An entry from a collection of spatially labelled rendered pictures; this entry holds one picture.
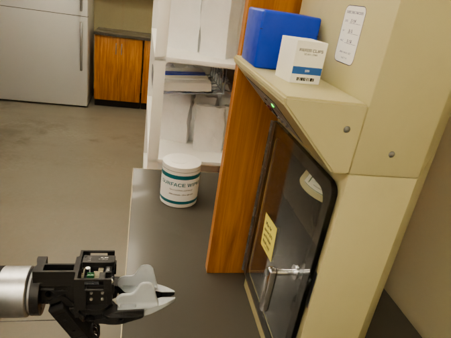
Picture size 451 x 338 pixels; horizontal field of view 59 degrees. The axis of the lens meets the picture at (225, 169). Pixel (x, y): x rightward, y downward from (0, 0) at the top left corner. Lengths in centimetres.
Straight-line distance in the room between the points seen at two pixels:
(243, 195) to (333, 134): 47
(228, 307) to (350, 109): 61
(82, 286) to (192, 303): 42
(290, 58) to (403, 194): 26
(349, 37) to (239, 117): 35
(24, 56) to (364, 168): 524
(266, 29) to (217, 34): 111
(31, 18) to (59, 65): 60
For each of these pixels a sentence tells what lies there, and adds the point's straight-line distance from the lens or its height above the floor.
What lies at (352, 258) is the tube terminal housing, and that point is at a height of 127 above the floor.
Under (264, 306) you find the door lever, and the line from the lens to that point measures 73.
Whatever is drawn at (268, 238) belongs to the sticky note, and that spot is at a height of 117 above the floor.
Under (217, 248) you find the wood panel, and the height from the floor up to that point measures 102.
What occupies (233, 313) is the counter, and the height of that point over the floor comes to 94.
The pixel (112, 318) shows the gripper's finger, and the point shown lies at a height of 115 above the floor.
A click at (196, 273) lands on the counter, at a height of 94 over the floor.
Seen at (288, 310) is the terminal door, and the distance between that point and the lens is 74.
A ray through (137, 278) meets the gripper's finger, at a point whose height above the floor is 117.
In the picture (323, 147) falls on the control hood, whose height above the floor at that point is 145.
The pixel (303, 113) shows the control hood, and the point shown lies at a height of 149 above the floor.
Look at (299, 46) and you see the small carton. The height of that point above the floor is 156.
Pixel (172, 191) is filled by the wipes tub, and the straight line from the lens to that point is 132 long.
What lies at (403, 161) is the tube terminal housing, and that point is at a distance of 61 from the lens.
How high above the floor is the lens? 161
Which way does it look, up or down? 23 degrees down
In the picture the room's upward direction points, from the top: 9 degrees clockwise
